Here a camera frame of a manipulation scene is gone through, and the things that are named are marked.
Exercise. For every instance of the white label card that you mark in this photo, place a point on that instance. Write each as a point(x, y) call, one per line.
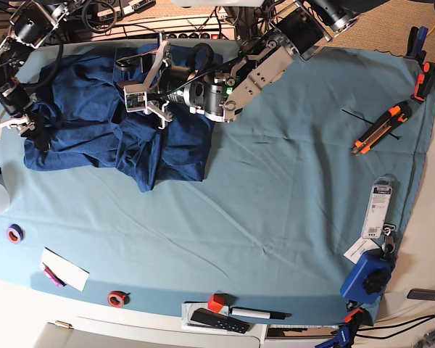
point(361, 245)

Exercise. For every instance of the blue spring clamp top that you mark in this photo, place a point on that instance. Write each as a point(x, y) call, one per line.
point(415, 42)

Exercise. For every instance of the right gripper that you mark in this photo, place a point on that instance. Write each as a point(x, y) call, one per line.
point(17, 114)

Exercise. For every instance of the blue spring clamp bottom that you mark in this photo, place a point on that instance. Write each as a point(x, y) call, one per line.
point(343, 338)

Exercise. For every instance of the packaged tool blister pack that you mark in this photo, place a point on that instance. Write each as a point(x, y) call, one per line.
point(378, 205)

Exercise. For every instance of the red tape roll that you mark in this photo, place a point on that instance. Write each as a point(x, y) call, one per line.
point(117, 298)

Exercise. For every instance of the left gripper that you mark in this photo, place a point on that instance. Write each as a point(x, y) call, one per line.
point(155, 61)

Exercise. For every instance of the white marker pen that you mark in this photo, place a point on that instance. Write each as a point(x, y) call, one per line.
point(259, 314)

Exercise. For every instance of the orange clamp bottom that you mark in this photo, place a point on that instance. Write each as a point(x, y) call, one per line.
point(355, 315)

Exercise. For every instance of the red cube block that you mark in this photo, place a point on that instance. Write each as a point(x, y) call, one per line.
point(215, 303)

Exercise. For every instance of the white paper card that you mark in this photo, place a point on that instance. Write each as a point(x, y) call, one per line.
point(70, 273)

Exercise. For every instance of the blue box with knob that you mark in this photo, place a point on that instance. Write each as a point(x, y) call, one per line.
point(369, 277)

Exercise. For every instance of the power strip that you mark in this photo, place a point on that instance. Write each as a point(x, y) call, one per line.
point(195, 26)

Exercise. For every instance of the black remote control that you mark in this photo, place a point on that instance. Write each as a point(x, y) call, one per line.
point(215, 320)

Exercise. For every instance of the orange black clamp top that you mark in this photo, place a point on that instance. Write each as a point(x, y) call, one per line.
point(424, 83)

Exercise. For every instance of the black zip tie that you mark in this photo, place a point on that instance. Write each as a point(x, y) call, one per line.
point(368, 122)

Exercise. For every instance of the light blue table cloth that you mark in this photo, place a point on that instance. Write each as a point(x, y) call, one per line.
point(282, 200)

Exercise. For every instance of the dark blue t-shirt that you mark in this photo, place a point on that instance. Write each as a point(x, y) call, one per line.
point(88, 124)

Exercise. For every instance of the blue spring clamp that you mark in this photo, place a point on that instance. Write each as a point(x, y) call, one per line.
point(415, 42)
point(343, 338)

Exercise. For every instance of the orange black utility knife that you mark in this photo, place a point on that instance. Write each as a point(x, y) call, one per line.
point(385, 124)

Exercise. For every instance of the black phone device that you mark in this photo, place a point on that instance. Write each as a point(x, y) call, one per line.
point(421, 294)

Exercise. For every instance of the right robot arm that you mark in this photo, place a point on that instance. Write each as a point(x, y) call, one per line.
point(31, 25)

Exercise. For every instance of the purple tape roll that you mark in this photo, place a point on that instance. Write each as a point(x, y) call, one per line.
point(15, 234)

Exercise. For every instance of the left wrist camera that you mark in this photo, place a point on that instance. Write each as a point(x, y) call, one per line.
point(135, 102)

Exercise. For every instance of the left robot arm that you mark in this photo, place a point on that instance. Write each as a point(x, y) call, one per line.
point(192, 76)

